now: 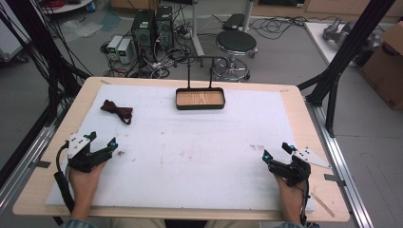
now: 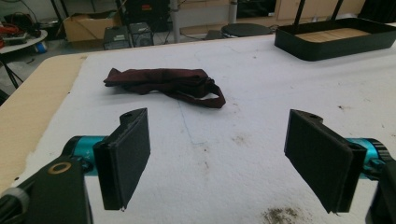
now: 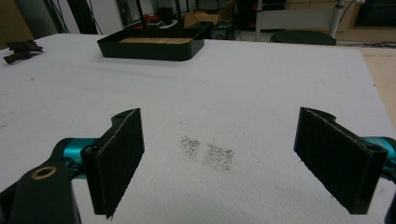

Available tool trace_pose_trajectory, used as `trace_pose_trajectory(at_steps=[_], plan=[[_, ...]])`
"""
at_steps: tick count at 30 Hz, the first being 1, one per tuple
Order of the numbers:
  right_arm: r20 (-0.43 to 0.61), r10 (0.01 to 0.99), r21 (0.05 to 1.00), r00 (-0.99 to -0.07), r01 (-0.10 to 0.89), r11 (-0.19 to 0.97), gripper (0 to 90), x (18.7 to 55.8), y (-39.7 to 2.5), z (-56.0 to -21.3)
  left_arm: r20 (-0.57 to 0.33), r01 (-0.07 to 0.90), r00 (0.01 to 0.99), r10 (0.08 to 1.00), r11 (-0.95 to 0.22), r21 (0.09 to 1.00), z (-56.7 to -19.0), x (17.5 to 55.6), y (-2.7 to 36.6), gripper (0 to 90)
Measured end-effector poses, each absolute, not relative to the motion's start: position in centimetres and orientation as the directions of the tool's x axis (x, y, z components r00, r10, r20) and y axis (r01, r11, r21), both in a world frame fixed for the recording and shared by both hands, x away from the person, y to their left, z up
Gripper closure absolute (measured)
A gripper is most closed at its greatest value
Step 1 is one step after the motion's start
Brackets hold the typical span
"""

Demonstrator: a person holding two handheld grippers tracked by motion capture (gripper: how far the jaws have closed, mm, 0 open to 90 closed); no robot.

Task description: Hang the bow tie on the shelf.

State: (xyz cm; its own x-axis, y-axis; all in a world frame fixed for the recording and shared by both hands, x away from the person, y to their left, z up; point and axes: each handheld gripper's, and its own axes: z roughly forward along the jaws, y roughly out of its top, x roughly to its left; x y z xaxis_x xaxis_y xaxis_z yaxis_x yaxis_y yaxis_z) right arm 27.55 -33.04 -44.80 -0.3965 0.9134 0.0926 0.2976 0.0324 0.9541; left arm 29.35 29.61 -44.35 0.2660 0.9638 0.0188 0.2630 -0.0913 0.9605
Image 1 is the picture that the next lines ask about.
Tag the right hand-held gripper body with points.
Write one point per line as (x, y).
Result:
(296, 171)

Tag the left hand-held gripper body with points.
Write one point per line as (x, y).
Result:
(77, 148)

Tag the person's right hand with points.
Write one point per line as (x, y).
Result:
(291, 196)

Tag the person's left hand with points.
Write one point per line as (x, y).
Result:
(85, 185)

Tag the dark red bow tie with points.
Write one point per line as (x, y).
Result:
(118, 110)

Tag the grey tape strip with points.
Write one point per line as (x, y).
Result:
(40, 164)
(335, 179)

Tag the thin wooden stick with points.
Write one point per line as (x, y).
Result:
(323, 205)

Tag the white foam mat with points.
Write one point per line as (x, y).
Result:
(190, 148)

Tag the black stand with wooden tray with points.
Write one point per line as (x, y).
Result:
(200, 98)

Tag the grey power supply unit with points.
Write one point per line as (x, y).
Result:
(124, 51)
(114, 47)

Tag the computer towers on floor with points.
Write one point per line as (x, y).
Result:
(164, 60)

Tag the black computer tower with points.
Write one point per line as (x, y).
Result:
(164, 27)
(143, 33)

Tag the black round stool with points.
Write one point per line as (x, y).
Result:
(236, 42)

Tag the brown cardboard box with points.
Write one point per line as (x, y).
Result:
(385, 69)

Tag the round white table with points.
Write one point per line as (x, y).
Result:
(68, 5)

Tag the black flat case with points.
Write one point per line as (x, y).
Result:
(234, 21)

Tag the white table leg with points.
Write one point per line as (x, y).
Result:
(196, 28)
(247, 15)

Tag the aluminium rail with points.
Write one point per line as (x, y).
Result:
(340, 158)
(27, 158)

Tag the black metal frame stand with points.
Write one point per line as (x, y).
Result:
(47, 53)
(345, 60)

